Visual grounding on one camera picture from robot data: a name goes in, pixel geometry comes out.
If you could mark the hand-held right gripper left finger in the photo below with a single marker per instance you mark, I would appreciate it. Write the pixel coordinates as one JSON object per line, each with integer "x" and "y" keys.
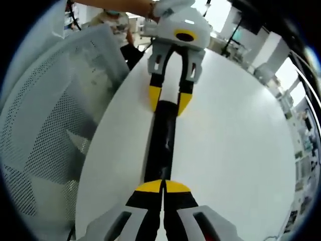
{"x": 140, "y": 216}

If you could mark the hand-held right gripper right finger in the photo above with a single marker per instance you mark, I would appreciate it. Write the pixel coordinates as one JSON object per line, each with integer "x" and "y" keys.
{"x": 183, "y": 216}

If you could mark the black remote control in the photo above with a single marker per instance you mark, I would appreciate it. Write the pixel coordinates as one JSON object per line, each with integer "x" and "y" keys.
{"x": 160, "y": 140}

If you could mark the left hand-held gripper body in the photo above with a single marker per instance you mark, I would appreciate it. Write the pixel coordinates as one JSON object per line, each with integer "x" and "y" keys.
{"x": 180, "y": 25}

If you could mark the dark chair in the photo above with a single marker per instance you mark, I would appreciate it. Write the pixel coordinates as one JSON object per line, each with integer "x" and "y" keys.
{"x": 133, "y": 56}

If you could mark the white mesh office chair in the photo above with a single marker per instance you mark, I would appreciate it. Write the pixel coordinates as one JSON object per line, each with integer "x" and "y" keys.
{"x": 50, "y": 113}

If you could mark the white display shelf wall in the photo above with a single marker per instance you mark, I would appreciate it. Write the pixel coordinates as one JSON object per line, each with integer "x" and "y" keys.
{"x": 303, "y": 155}

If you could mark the black light stand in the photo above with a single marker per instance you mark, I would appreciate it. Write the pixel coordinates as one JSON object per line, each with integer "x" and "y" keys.
{"x": 229, "y": 40}

